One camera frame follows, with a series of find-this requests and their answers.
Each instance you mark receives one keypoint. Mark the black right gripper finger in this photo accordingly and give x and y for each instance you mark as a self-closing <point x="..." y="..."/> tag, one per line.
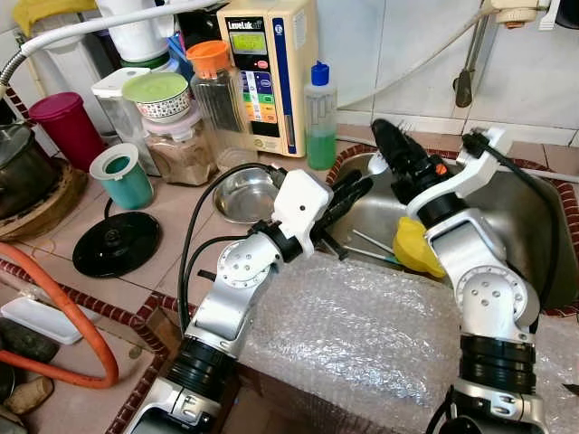
<point x="391" y="149"/>
<point x="414" y="158"/>

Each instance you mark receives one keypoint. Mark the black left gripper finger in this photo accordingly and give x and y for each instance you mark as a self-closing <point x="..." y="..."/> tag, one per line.
<point x="348" y="208"/>
<point x="355" y="184"/>

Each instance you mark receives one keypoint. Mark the steel fork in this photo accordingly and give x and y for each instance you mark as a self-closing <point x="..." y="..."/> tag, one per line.
<point x="407" y="128"/>

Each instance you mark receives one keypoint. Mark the yellow plastic bowl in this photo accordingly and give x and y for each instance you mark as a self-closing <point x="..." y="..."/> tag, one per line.
<point x="416" y="253"/>

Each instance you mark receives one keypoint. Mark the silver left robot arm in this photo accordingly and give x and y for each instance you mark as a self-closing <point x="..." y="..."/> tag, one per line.
<point x="226" y="298"/>

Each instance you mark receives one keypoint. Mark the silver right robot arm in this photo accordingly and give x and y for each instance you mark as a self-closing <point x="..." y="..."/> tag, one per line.
<point x="488" y="298"/>

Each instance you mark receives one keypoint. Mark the steel sink basin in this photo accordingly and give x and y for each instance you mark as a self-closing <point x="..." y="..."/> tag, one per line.
<point x="371" y="221"/>

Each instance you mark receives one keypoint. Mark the thin white stick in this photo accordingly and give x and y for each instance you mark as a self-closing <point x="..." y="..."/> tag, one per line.
<point x="371" y="254"/>
<point x="373" y="240"/>

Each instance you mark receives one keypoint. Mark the green liquid bottle blue cap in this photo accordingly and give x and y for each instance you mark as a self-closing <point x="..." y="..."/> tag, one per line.
<point x="321" y="145"/>

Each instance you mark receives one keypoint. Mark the steel bowl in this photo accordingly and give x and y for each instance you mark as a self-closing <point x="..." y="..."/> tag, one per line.
<point x="242" y="194"/>

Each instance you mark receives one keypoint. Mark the beige water ionizer machine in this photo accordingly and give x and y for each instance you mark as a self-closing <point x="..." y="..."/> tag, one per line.
<point x="294" y="72"/>

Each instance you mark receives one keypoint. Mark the clear bubble wrap sheet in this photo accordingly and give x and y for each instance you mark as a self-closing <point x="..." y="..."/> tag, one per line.
<point x="362" y="353"/>

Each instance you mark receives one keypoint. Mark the glass pitcher orange lid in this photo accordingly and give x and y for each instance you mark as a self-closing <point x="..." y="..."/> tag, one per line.
<point x="222" y="108"/>

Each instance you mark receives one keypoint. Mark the brown powder jar pink lid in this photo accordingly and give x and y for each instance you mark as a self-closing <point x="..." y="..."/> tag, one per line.
<point x="181" y="158"/>

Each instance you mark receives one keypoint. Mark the white water tap head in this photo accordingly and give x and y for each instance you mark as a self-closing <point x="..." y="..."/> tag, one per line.
<point x="520" y="11"/>

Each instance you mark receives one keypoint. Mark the teal cup white funnel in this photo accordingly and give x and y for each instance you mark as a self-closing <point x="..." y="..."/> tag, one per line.
<point x="127" y="192"/>

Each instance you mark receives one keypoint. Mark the patterned bowl green lid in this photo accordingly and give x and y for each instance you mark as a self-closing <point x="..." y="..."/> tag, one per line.
<point x="156" y="88"/>

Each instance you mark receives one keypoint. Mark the clear container white lid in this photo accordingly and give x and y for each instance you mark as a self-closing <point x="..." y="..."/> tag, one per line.
<point x="118" y="117"/>

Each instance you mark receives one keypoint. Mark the white jar green band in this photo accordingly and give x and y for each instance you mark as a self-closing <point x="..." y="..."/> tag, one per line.
<point x="136" y="41"/>

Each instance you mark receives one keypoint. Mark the brown wooden trivet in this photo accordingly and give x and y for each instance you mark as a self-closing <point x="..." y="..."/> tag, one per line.
<point x="63" y="212"/>

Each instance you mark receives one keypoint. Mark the maroon plastic cup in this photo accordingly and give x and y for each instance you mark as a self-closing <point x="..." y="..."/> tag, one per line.
<point x="71" y="131"/>

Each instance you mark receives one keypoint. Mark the white water pipe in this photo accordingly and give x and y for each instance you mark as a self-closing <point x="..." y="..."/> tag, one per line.
<point x="109" y="24"/>

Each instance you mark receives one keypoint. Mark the white flat tray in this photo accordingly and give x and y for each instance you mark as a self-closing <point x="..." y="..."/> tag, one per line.
<point x="41" y="321"/>

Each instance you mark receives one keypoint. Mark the dark cooking pot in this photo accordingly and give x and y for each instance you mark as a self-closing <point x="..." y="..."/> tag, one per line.
<point x="23" y="172"/>

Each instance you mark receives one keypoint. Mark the yellow cloth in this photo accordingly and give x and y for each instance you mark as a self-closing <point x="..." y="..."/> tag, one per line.
<point x="50" y="14"/>

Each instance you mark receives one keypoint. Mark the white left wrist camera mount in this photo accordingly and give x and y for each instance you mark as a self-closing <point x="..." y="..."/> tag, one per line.
<point x="303" y="203"/>

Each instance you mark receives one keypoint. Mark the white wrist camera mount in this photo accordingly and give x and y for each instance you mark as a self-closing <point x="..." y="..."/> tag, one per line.
<point x="303" y="203"/>
<point x="470" y="176"/>

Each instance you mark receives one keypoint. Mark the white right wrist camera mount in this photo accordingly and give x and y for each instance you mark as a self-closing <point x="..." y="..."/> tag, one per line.
<point x="470" y="176"/>

